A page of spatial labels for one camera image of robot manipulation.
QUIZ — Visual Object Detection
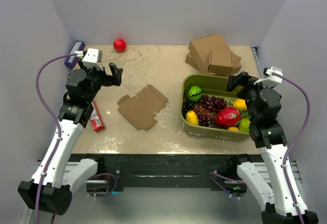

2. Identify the red rectangular box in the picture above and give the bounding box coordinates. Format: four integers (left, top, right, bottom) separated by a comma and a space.
90, 101, 106, 132

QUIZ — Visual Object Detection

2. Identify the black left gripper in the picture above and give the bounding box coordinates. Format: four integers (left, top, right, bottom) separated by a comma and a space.
79, 59, 123, 102

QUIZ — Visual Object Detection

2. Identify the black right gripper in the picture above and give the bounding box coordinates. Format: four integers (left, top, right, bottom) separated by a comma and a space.
226, 71, 274, 121

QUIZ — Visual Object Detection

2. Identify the dark grapes bunch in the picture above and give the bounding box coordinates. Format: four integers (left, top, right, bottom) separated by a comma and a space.
181, 101, 195, 117

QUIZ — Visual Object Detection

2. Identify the folded cardboard box bottom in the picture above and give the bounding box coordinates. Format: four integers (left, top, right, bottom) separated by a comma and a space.
185, 53, 242, 77

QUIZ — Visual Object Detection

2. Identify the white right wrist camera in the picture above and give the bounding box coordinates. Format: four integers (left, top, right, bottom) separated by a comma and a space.
254, 66, 283, 88

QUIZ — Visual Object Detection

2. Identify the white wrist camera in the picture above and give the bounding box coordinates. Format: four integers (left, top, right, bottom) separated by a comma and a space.
74, 48, 104, 71
254, 66, 283, 88

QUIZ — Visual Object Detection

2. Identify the small orange fruit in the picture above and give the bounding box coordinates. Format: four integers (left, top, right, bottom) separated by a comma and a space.
228, 127, 240, 132

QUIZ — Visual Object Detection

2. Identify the brown cardboard box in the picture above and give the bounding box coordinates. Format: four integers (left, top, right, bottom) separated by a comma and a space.
117, 84, 168, 130

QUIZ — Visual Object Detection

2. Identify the red dragon fruit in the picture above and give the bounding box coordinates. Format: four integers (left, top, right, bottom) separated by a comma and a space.
216, 107, 242, 127

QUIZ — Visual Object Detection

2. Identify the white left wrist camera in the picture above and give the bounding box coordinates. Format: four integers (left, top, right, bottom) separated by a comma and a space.
74, 48, 104, 71

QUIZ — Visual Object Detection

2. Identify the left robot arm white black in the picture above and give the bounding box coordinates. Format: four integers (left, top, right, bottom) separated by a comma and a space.
18, 62, 123, 215

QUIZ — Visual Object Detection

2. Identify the yellow mango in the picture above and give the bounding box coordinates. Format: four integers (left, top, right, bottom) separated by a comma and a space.
185, 110, 199, 126

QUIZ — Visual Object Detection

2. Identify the purple rectangular box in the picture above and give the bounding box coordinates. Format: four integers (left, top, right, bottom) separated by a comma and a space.
64, 40, 86, 69

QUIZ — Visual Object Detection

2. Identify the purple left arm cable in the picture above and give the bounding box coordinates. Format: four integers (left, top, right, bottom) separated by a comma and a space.
35, 53, 77, 224

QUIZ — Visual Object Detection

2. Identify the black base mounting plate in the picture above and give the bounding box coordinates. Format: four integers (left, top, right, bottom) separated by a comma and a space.
67, 153, 265, 193

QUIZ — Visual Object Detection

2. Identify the folded cardboard box front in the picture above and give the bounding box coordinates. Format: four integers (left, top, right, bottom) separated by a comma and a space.
208, 49, 242, 76

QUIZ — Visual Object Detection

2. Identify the yellow lemon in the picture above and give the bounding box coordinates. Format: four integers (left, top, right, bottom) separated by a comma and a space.
232, 98, 247, 111

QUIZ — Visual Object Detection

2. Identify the red apple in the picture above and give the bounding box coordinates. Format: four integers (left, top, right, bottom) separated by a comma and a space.
113, 38, 127, 53

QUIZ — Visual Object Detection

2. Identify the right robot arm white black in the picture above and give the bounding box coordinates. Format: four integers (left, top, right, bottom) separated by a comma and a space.
226, 67, 319, 223

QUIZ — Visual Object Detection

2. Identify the green plastic tub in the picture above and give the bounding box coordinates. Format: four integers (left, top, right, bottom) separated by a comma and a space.
179, 74, 250, 141

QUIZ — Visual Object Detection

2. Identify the red grapes bunch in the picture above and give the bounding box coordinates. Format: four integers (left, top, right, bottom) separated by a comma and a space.
192, 94, 227, 129

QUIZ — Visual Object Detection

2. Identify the green watermelon ball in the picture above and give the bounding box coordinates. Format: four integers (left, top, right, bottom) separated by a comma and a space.
186, 86, 203, 102

